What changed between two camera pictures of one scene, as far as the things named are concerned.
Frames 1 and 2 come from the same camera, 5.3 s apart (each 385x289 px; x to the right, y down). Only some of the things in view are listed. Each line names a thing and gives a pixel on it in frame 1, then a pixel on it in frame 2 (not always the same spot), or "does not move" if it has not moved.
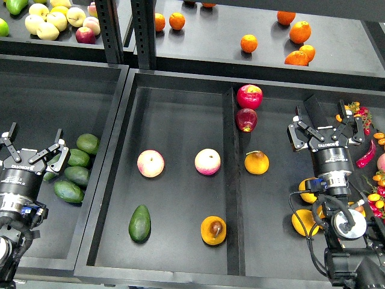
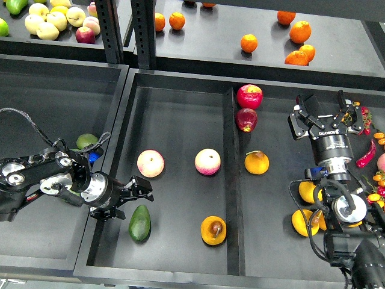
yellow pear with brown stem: (213, 230) does not move
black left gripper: (22, 179) -> (103, 192)
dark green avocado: (139, 226) does not move
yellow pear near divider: (256, 162) does not move
